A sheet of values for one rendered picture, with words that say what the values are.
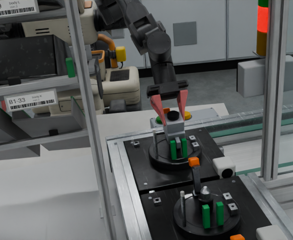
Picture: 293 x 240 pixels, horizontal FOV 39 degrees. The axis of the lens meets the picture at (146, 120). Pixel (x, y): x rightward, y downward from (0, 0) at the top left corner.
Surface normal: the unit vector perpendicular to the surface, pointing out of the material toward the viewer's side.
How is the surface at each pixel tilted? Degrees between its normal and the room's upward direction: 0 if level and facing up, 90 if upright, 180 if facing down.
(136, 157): 0
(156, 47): 49
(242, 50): 90
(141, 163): 0
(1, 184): 0
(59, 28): 98
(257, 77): 90
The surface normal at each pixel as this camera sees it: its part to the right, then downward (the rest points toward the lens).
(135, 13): -0.02, -0.13
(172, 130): 0.18, 0.62
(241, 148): -0.09, -0.88
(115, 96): 0.03, 0.47
